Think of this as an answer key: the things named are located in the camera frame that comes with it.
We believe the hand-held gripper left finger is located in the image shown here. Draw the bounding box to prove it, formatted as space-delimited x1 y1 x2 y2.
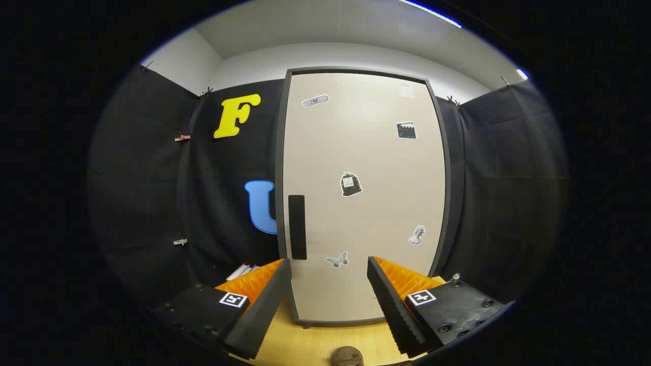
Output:
153 258 293 360

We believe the brown fuzzy shoe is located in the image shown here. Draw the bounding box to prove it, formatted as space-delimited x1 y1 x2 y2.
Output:
332 346 364 366

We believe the black door handle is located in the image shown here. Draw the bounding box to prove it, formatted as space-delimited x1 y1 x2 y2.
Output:
288 195 307 260

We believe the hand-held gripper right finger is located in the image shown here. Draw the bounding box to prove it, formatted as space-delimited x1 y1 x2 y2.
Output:
367 256 514 358

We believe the black backdrop cloth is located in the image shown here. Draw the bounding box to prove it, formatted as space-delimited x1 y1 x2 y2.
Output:
86 64 568 311

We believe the long ceiling light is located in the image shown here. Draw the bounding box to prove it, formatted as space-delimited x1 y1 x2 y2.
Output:
397 0 463 28

